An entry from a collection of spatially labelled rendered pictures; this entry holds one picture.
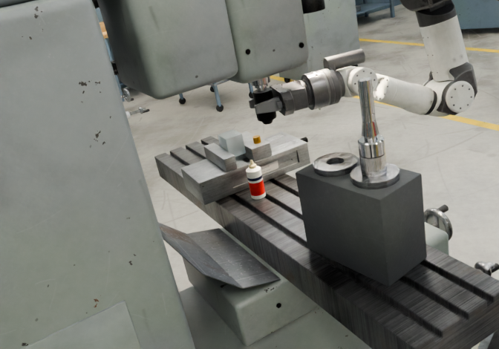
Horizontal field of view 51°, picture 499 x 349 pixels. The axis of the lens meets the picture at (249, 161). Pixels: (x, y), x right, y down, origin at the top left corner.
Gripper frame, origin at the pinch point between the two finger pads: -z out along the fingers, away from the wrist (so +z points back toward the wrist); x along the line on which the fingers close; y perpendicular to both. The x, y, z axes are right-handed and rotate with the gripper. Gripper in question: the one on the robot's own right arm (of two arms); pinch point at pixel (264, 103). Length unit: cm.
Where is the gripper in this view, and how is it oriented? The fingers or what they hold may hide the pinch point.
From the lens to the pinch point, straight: 123.2
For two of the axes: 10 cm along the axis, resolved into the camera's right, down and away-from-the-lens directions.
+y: 1.9, 9.0, 3.8
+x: 2.5, 3.3, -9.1
